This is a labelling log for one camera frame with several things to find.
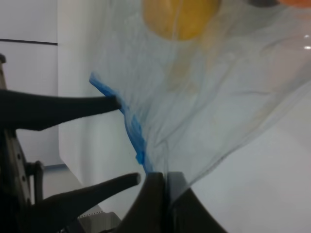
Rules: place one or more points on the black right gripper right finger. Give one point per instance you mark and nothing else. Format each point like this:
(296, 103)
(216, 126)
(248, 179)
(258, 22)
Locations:
(184, 212)

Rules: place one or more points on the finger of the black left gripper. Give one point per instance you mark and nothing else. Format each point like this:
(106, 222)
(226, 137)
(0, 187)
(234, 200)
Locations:
(36, 112)
(56, 212)

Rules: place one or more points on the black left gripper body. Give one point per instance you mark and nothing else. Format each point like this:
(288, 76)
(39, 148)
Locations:
(17, 214)

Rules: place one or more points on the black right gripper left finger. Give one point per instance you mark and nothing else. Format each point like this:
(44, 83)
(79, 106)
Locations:
(149, 212)

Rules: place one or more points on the clear zip bag blue seal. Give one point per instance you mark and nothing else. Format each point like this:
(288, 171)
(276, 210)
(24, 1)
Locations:
(189, 104)

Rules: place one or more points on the yellow toy pear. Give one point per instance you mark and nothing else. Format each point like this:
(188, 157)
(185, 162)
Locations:
(179, 19)

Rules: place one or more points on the orange toy orange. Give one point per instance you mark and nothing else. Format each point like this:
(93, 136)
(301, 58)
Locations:
(296, 3)

